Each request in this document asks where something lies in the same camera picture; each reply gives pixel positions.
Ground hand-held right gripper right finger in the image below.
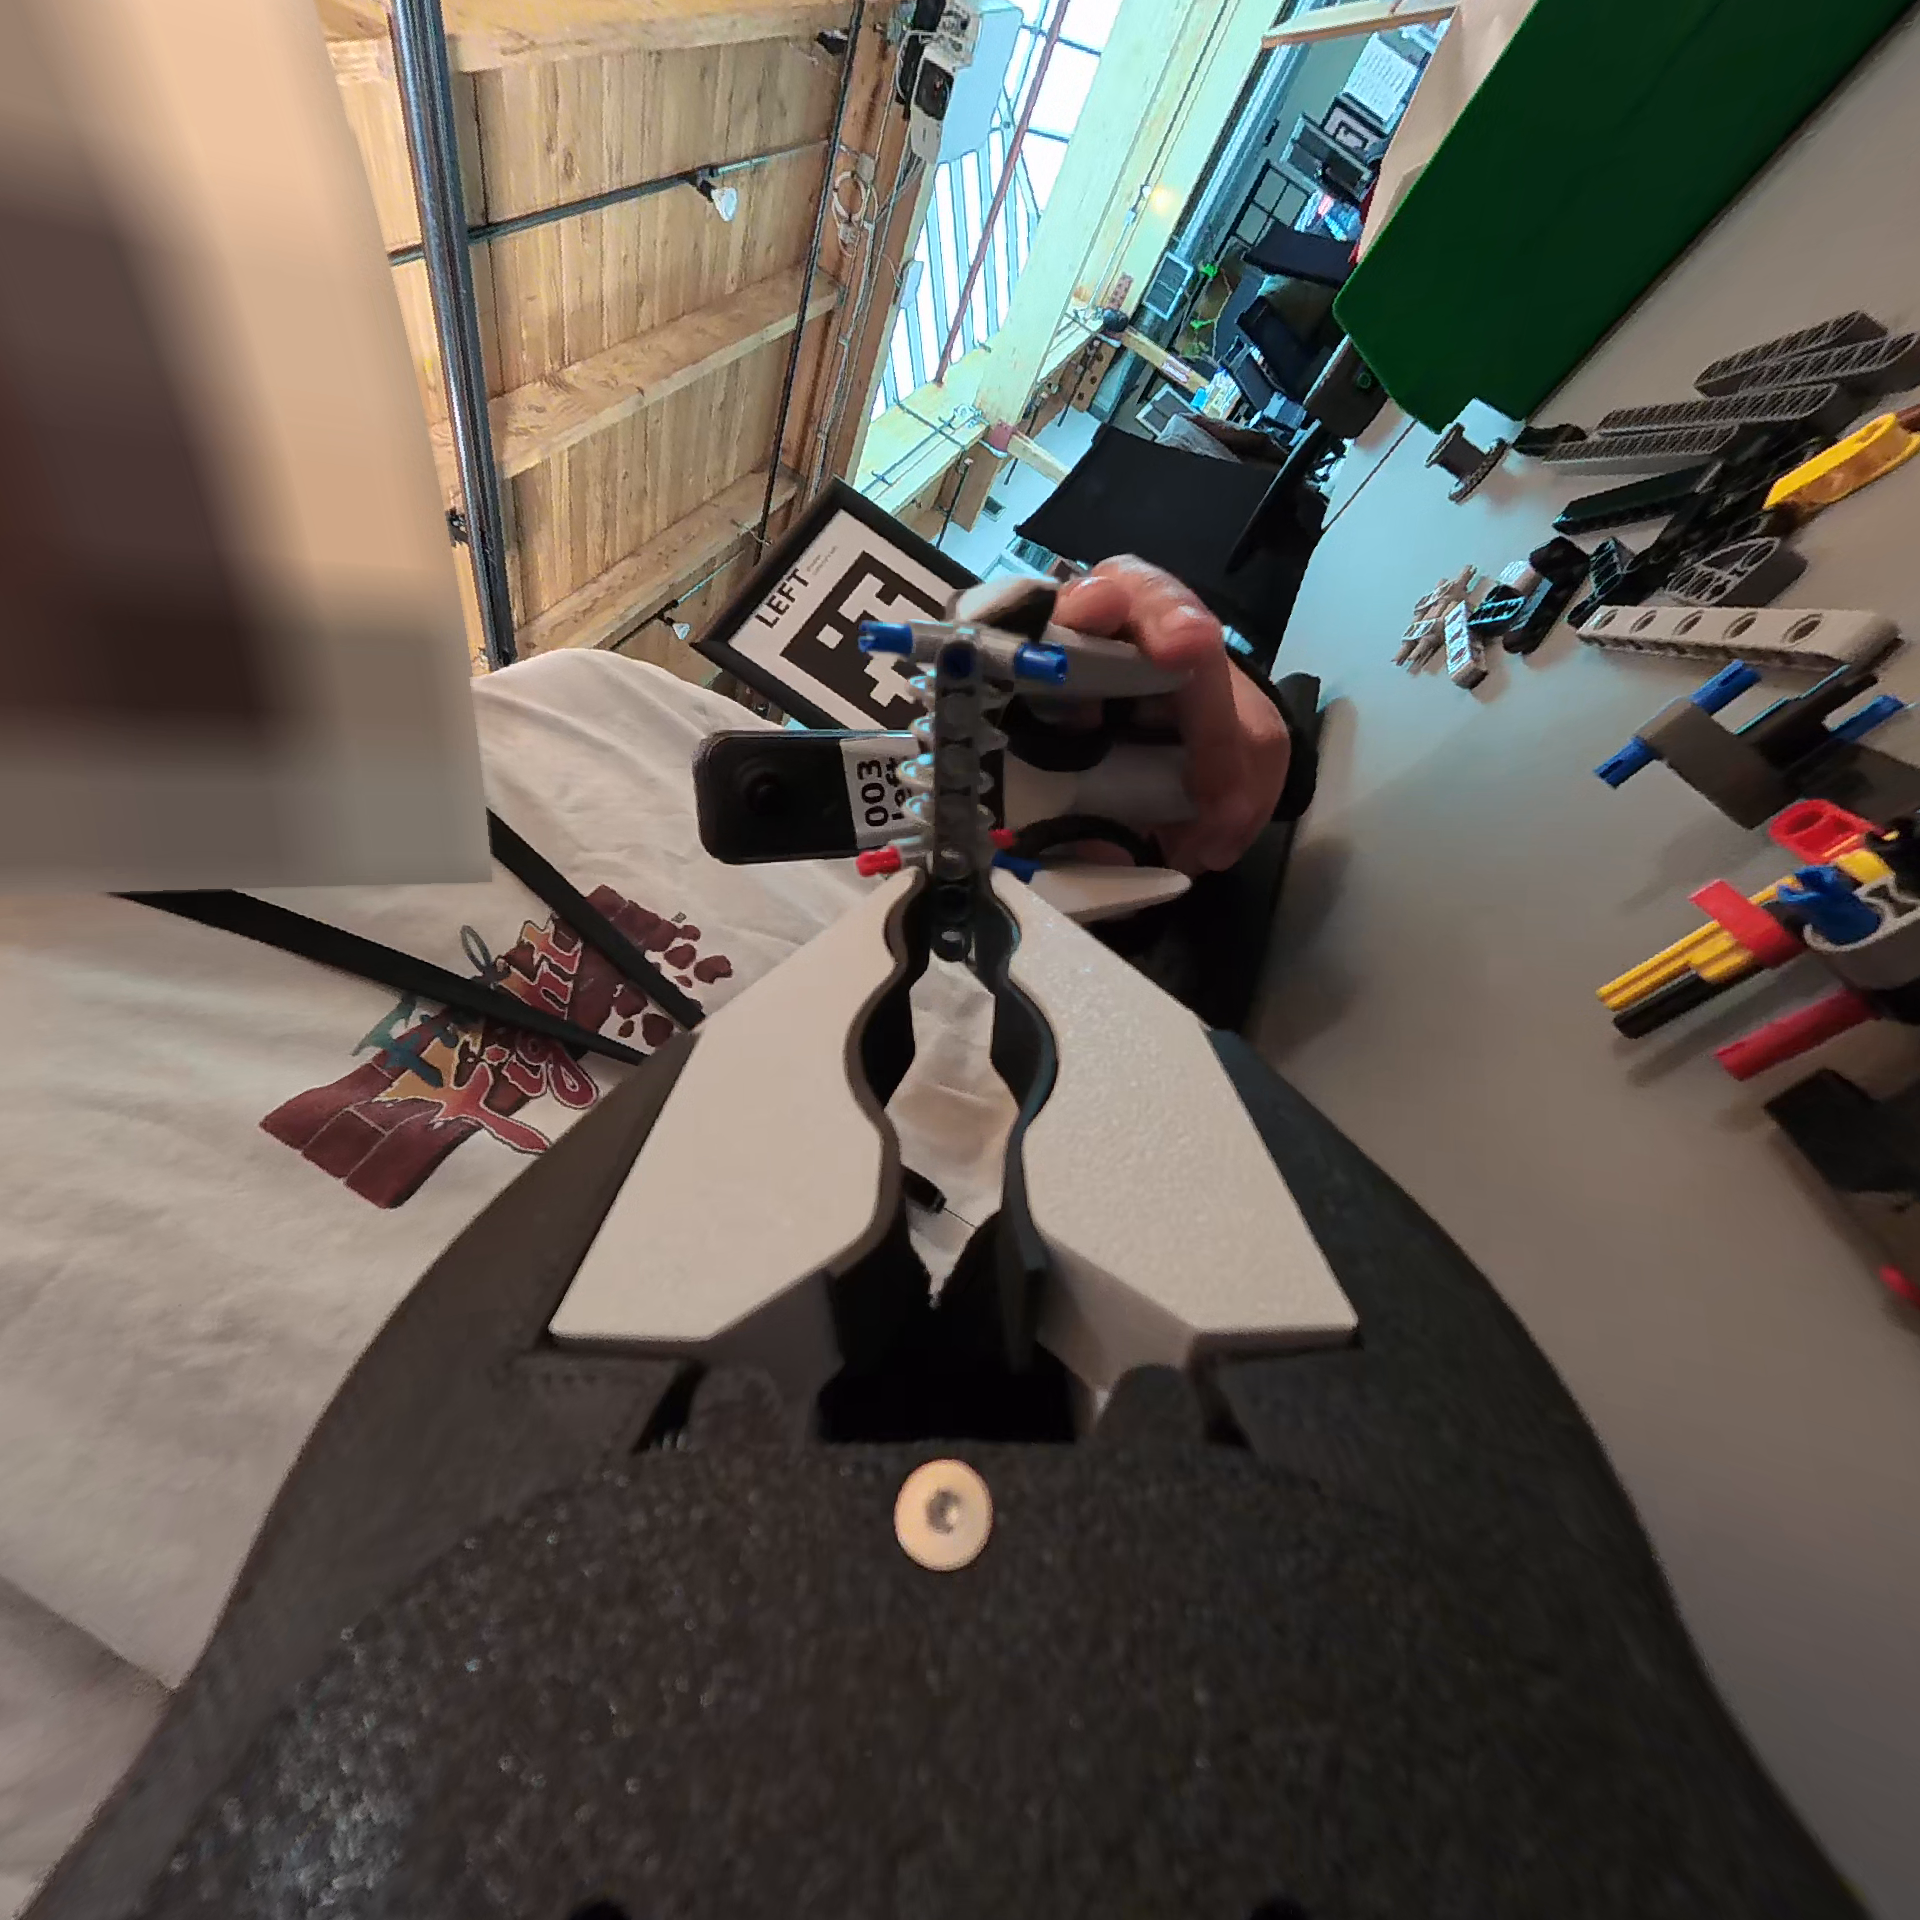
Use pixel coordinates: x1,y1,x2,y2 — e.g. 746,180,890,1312
977,865,1362,1413

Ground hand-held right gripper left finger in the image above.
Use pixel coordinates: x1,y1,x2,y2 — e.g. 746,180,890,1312
546,865,928,1366

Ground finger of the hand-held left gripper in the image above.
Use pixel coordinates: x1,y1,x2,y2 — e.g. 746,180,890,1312
952,576,1191,703
1026,861,1197,924

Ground grey lego connector blue pins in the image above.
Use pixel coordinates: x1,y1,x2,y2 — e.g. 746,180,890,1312
854,615,1070,693

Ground grey lego shock absorber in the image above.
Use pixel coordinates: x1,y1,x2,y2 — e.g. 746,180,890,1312
857,703,1045,963

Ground small light grey lego connector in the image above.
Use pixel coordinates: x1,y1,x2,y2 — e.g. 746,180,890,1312
1393,567,1502,687

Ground small black lego connector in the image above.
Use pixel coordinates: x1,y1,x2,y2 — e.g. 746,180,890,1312
1477,537,1592,656

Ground light grey lego beam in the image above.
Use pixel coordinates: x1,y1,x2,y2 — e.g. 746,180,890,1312
1574,603,1900,673

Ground grey lego block blue pins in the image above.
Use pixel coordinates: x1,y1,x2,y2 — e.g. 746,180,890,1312
1592,661,1906,828

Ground pile of black lego beams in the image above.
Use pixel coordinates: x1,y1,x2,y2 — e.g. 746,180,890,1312
1506,307,1920,607

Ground yellow lego connector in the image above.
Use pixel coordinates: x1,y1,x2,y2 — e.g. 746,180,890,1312
1762,412,1920,520

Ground person's left hand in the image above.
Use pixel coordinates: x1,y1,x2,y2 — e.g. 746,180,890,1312
1049,550,1296,875

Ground black office chair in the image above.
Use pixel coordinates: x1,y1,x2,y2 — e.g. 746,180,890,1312
1013,422,1328,595

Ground black framed marker sign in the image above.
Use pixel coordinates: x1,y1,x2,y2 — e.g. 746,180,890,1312
696,477,985,740

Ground skylight window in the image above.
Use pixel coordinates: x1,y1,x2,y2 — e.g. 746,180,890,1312
884,0,1120,400

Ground white printed t-shirt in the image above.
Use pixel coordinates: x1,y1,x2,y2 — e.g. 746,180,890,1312
0,644,961,1877

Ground workshop shelves with equipment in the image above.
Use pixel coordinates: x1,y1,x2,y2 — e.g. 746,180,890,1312
1110,0,1397,437

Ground grey metal pipe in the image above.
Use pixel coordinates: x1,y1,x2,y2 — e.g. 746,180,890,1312
393,0,518,672

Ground green storage box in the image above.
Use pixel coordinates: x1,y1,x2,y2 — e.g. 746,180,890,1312
1333,0,1913,437

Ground partly built Technic model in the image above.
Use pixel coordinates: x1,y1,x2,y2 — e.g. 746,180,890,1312
1592,796,1920,1308

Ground black lanyard strap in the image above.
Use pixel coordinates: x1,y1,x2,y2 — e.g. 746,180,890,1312
119,809,706,1069

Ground ceiling mounted camera unit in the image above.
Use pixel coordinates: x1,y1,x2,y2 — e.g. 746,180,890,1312
895,0,980,153

